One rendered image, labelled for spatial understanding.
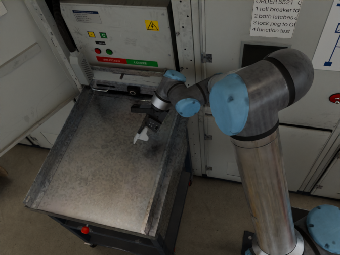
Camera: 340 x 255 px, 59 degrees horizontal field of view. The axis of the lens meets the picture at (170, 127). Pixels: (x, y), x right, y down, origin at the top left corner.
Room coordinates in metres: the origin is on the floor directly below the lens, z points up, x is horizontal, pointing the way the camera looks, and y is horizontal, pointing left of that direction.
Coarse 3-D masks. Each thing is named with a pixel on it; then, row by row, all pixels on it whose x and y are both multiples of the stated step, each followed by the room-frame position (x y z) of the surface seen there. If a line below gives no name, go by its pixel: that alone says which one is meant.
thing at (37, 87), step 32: (0, 0) 1.16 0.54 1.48; (0, 32) 1.15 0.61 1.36; (32, 32) 1.22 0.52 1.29; (0, 64) 1.10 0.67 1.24; (32, 64) 1.17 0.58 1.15; (64, 64) 1.23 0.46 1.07; (0, 96) 1.04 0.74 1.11; (32, 96) 1.11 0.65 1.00; (64, 96) 1.20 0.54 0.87; (0, 128) 0.98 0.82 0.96; (32, 128) 1.03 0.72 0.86
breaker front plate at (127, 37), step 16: (64, 16) 1.23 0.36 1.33; (112, 16) 1.13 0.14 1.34; (128, 16) 1.10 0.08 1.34; (144, 16) 1.07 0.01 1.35; (160, 16) 1.05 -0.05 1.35; (80, 32) 1.21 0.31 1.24; (96, 32) 1.18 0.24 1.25; (112, 32) 1.14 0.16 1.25; (128, 32) 1.11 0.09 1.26; (144, 32) 1.08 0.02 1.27; (160, 32) 1.05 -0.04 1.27; (80, 48) 1.22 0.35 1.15; (112, 48) 1.15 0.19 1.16; (128, 48) 1.12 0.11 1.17; (144, 48) 1.09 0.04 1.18; (160, 48) 1.06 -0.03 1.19; (96, 64) 1.20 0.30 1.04; (112, 64) 1.17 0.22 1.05; (128, 64) 1.13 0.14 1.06; (160, 64) 1.06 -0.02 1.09; (112, 80) 1.18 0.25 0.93; (128, 80) 1.14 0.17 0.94; (144, 80) 1.11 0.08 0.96; (160, 80) 1.07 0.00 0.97
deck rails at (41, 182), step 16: (80, 96) 1.14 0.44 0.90; (80, 112) 1.08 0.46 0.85; (176, 112) 0.94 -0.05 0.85; (64, 128) 0.95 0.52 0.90; (176, 128) 0.83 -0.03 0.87; (64, 144) 0.89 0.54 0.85; (48, 160) 0.78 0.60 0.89; (160, 160) 0.68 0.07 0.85; (48, 176) 0.72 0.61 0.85; (160, 176) 0.58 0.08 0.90; (32, 192) 0.64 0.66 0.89; (144, 224) 0.41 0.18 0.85
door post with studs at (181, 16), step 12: (180, 0) 0.97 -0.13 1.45; (180, 12) 0.97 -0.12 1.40; (180, 24) 0.97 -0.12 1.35; (180, 36) 0.98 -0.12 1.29; (180, 48) 0.98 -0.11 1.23; (192, 48) 0.96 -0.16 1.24; (180, 60) 0.98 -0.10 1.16; (192, 60) 0.96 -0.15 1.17; (180, 72) 0.99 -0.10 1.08; (192, 72) 0.96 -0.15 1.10; (192, 84) 0.96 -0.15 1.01; (192, 120) 0.97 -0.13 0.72; (192, 132) 0.97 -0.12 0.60
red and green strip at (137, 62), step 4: (96, 56) 1.20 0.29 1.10; (100, 60) 1.19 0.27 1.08; (104, 60) 1.18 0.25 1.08; (108, 60) 1.17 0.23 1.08; (112, 60) 1.16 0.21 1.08; (116, 60) 1.15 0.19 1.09; (120, 60) 1.14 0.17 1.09; (124, 60) 1.14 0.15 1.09; (128, 60) 1.13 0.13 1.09; (132, 60) 1.12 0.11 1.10; (136, 60) 1.11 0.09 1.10; (140, 60) 1.10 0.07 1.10; (132, 64) 1.12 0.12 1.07; (136, 64) 1.11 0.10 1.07; (140, 64) 1.10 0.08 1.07; (144, 64) 1.10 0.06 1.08; (148, 64) 1.09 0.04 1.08; (152, 64) 1.08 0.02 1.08; (156, 64) 1.07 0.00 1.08
